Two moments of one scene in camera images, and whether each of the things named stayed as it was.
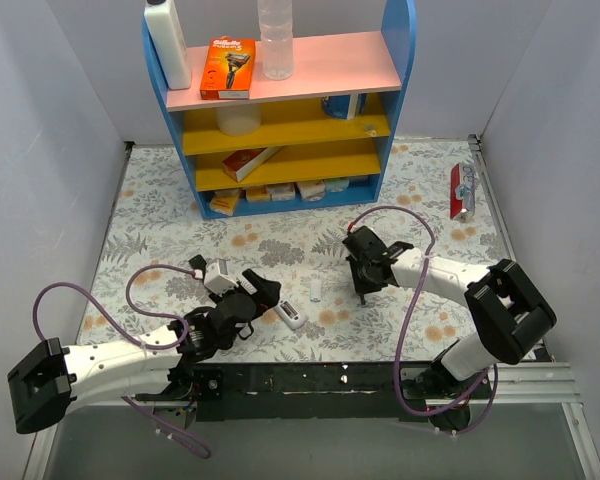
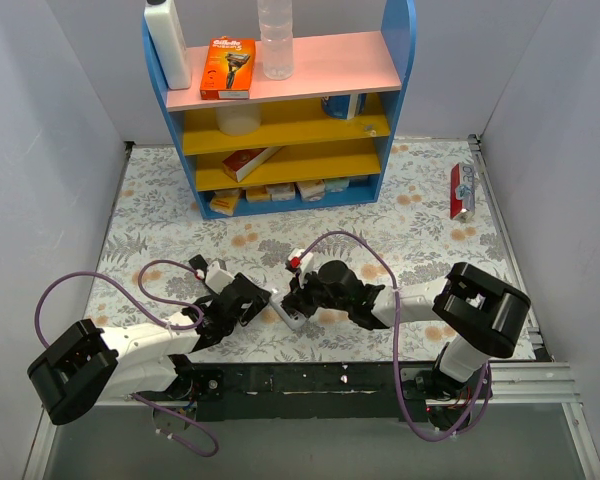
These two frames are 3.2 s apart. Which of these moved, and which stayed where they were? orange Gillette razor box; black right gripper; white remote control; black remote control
Moved: black right gripper
Stayed: white remote control; orange Gillette razor box; black remote control
